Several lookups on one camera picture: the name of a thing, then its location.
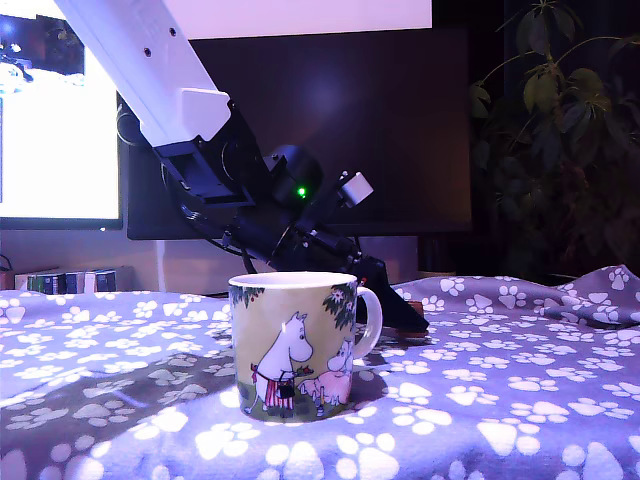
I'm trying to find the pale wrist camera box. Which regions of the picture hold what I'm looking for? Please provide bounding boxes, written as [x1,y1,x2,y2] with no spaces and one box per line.
[335,169,375,214]

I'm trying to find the potted green plant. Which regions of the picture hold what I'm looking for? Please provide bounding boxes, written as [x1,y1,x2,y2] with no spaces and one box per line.
[468,0,640,287]

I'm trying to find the cartoon print coffee mug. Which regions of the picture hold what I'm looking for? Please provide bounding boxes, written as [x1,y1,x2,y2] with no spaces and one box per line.
[228,271,385,425]

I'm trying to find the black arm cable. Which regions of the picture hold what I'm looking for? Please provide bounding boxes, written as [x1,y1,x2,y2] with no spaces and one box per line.
[177,202,254,275]

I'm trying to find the lit computer monitor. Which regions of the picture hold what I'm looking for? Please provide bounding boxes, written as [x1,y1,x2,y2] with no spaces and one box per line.
[0,0,124,232]

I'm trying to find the grey paw print cloth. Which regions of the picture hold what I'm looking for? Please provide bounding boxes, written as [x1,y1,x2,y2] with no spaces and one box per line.
[0,263,640,480]

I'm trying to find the black switched-off monitor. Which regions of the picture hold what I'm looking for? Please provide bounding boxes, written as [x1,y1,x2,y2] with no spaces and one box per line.
[127,27,474,275]

